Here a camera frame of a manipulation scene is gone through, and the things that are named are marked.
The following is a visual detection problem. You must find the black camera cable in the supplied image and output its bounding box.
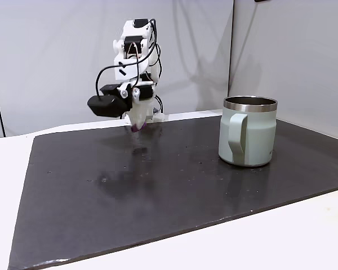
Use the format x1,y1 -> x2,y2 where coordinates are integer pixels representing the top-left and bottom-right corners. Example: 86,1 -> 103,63
95,65 -> 122,98

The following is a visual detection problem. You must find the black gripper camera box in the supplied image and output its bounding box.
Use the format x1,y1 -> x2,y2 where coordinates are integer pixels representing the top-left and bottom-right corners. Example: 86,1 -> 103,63
87,83 -> 131,118

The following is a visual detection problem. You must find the pale green steel-rimmed mug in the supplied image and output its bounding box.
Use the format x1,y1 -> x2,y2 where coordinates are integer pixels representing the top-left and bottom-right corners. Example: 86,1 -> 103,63
218,96 -> 278,168

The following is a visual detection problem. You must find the black table mat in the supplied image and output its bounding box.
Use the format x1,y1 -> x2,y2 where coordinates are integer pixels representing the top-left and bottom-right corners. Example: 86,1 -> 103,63
7,116 -> 338,270

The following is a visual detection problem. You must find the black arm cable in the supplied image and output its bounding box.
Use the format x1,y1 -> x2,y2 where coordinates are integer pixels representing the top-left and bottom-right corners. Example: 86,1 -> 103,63
148,18 -> 163,83

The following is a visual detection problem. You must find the purple pen grip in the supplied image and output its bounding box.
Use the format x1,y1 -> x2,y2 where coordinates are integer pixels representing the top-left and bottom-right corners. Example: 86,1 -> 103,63
130,121 -> 147,133

